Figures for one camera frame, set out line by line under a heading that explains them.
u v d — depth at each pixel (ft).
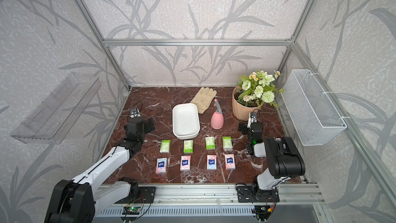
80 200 1.30
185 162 2.66
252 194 2.19
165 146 2.85
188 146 2.86
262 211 2.40
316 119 1.94
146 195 2.42
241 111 2.99
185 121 3.32
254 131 2.36
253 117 2.69
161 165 2.64
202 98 3.69
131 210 2.32
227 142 2.91
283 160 1.46
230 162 2.66
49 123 2.12
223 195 2.48
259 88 2.57
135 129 2.10
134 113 2.42
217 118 3.04
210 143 2.91
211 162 2.69
